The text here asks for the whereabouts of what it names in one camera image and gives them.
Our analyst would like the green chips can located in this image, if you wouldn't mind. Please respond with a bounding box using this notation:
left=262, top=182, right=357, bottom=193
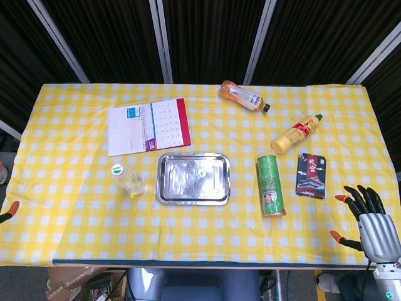
left=256, top=154, right=288, bottom=219

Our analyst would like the yellow checkered tablecloth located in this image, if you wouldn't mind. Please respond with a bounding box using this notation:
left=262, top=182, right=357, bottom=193
left=0, top=82, right=401, bottom=268

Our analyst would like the white shoe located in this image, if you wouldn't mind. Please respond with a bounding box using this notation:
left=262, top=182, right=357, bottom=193
left=316, top=272, right=343, bottom=295

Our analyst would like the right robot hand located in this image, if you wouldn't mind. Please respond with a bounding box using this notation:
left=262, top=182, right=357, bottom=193
left=330, top=184, right=401, bottom=263

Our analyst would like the orange tea bottle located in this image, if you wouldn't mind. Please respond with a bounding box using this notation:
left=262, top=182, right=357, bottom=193
left=218, top=80, right=271, bottom=115

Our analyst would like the metal tray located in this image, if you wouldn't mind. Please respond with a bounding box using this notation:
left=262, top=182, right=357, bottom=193
left=155, top=152, right=231, bottom=206

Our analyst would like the metal table leg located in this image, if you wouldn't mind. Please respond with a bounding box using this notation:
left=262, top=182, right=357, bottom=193
left=271, top=268, right=286, bottom=301

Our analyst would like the yellow bottle red label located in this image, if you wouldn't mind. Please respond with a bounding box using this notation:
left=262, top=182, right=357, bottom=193
left=271, top=114, right=324, bottom=156

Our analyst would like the white partition post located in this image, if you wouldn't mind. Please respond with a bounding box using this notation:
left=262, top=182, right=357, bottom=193
left=345, top=23, right=401, bottom=85
left=0, top=120, right=23, bottom=141
left=149, top=0, right=174, bottom=84
left=27, top=0, right=91, bottom=84
left=243, top=0, right=279, bottom=85

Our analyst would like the spiral desk calendar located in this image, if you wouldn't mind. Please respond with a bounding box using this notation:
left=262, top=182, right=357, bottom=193
left=107, top=98, right=192, bottom=157

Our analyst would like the brown cardboard box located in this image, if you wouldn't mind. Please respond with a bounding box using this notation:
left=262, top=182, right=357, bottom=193
left=46, top=266, right=128, bottom=301

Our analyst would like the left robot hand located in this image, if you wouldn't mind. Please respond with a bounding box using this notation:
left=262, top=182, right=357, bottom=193
left=0, top=200, right=21, bottom=225

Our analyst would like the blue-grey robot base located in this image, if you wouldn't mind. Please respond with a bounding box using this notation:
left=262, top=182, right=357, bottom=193
left=126, top=268, right=261, bottom=301

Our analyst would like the clear bottle green cap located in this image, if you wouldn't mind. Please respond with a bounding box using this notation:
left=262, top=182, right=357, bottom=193
left=111, top=163, right=146, bottom=197

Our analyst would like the dark patterned box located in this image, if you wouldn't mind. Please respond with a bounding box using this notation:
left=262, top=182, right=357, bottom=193
left=294, top=152, right=328, bottom=201

